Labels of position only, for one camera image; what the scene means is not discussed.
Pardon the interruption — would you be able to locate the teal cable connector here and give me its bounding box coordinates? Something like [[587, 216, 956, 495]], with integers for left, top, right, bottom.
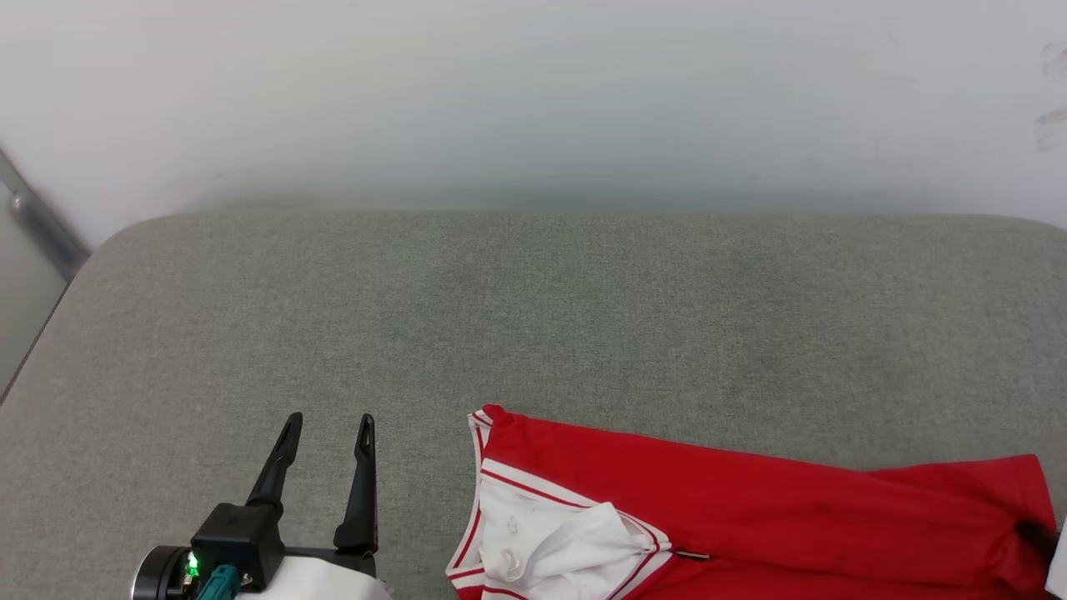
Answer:
[[196, 564, 244, 600]]

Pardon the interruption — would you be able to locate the grey fabric sofa cushion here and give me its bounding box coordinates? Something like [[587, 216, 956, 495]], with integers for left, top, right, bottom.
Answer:
[[0, 208, 1067, 600]]

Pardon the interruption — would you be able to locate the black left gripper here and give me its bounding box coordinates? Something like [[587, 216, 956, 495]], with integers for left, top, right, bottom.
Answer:
[[190, 411, 379, 593]]

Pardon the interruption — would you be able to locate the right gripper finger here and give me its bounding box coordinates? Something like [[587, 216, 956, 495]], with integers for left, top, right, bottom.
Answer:
[[1015, 517, 1056, 559]]

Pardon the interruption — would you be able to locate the red and white jersey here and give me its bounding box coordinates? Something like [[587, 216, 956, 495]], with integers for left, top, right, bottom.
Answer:
[[444, 404, 1059, 600]]

